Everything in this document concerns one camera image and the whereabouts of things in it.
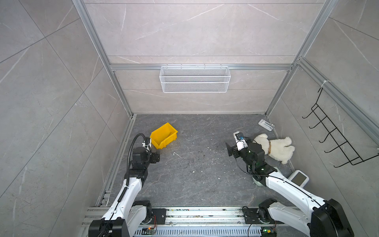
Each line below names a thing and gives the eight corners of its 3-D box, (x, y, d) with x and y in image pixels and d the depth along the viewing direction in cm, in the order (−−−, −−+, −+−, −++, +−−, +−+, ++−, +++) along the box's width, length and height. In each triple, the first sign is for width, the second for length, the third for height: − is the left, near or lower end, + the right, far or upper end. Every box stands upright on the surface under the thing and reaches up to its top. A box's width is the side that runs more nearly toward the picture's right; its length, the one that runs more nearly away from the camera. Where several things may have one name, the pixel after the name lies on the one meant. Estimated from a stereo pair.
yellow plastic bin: (149, 141, 105) (146, 135, 100) (168, 127, 114) (167, 121, 108) (159, 152, 100) (157, 146, 94) (179, 137, 108) (178, 131, 102)
